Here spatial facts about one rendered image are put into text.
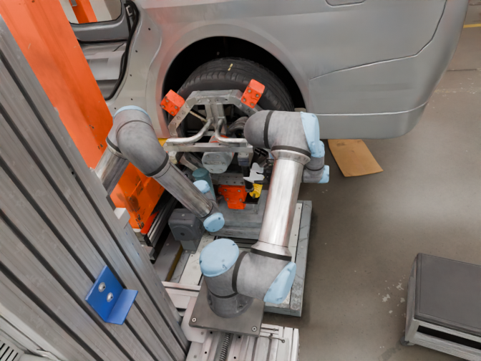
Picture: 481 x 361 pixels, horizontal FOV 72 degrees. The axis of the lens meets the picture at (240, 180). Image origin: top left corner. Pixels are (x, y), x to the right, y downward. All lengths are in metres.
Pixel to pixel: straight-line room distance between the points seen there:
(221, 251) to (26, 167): 0.56
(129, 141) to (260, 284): 0.53
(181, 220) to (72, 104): 0.89
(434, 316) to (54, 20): 1.87
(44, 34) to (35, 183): 0.90
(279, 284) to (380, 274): 1.34
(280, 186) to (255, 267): 0.23
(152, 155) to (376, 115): 1.13
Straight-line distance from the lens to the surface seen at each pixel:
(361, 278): 2.14
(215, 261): 0.93
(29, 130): 0.57
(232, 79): 1.58
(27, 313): 0.61
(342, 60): 1.62
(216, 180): 1.85
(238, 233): 2.19
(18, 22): 1.44
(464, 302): 1.78
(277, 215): 0.91
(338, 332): 1.97
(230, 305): 1.06
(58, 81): 1.46
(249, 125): 1.00
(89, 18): 4.81
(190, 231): 1.99
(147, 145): 0.99
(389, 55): 1.63
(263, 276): 0.90
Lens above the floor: 1.78
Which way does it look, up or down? 40 degrees down
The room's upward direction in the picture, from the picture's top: 11 degrees counter-clockwise
